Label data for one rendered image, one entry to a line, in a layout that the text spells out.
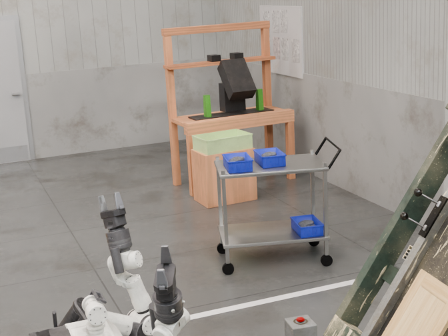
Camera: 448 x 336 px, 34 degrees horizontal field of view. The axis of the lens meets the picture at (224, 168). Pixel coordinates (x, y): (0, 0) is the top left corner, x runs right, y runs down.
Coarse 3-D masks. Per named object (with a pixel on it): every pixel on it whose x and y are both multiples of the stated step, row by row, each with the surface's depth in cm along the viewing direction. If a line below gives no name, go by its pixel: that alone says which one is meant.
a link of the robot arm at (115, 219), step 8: (104, 216) 275; (112, 216) 271; (120, 216) 272; (104, 224) 276; (112, 224) 273; (120, 224) 272; (112, 232) 271; (120, 232) 272; (128, 232) 274; (112, 240) 272; (120, 240) 271
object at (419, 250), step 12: (444, 216) 321; (432, 228) 321; (420, 240) 324; (432, 240) 322; (420, 252) 322; (408, 264) 323; (396, 276) 327; (408, 276) 323; (396, 288) 323; (384, 300) 326; (396, 300) 324; (384, 312) 324; (372, 324) 326
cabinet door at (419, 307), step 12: (420, 276) 316; (432, 276) 309; (420, 288) 313; (432, 288) 306; (444, 288) 300; (408, 300) 315; (420, 300) 309; (432, 300) 303; (444, 300) 296; (396, 312) 319; (408, 312) 312; (420, 312) 306; (432, 312) 300; (444, 312) 293; (396, 324) 315; (408, 324) 309; (420, 324) 302; (432, 324) 296; (444, 324) 290
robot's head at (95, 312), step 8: (88, 296) 246; (88, 304) 241; (96, 304) 239; (88, 312) 237; (96, 312) 238; (104, 312) 239; (88, 320) 237; (96, 320) 238; (104, 320) 239; (96, 328) 242
